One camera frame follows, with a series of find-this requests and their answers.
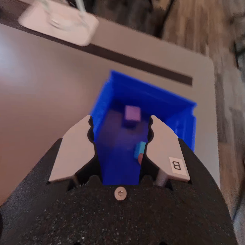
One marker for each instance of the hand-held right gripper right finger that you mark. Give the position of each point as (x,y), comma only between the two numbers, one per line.
(168,153)

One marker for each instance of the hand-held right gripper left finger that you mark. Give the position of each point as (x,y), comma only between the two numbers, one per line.
(71,155)

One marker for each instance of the teal foam cube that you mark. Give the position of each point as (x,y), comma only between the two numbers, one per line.
(140,150)

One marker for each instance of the purple foam cube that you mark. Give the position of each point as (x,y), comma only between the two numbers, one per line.
(132,114)

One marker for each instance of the blue plastic bin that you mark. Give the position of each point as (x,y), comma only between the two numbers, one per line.
(153,95)

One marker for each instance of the white stand base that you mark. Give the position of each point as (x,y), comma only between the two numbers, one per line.
(69,32)

